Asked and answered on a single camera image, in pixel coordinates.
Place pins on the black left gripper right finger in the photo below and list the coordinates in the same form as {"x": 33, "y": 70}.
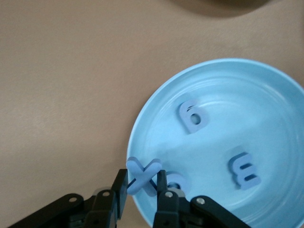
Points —
{"x": 164, "y": 197}

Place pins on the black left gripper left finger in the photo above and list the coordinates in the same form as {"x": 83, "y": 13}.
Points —
{"x": 118, "y": 190}

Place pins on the blue foam letter G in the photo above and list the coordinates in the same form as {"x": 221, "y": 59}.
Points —
{"x": 180, "y": 180}

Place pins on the blue foam letter X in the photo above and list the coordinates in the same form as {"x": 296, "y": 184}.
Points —
{"x": 142, "y": 174}

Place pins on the blue foam number 6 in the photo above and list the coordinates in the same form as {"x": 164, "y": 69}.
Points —
{"x": 187, "y": 123}

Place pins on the blue foam letter E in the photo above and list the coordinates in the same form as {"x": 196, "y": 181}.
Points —
{"x": 237, "y": 166}

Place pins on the blue plate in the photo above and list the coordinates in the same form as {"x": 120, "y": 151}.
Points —
{"x": 225, "y": 133}

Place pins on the brown table cover mat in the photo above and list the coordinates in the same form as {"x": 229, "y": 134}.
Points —
{"x": 59, "y": 83}

